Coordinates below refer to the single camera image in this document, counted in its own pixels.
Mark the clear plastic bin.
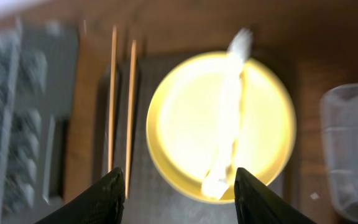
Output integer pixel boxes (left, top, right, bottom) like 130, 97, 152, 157
321, 83, 358, 222

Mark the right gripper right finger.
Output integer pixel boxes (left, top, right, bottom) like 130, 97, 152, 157
234, 167, 313, 224

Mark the right wooden chopstick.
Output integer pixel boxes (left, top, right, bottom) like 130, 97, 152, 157
125, 40, 137, 199

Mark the yellow round plate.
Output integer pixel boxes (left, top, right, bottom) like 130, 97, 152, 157
146, 51, 296, 204

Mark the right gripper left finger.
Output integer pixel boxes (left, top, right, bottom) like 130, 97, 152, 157
37, 167, 125, 224

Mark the grey plastic dish rack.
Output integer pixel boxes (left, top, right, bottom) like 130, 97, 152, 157
0, 22, 79, 223

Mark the left wooden chopstick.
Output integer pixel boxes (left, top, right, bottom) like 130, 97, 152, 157
108, 26, 117, 172

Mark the dark brown serving tray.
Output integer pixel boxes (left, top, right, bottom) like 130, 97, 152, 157
93, 52, 295, 224

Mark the wooden chopstick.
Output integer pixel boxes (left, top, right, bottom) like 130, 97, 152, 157
108, 26, 117, 172
125, 40, 137, 199

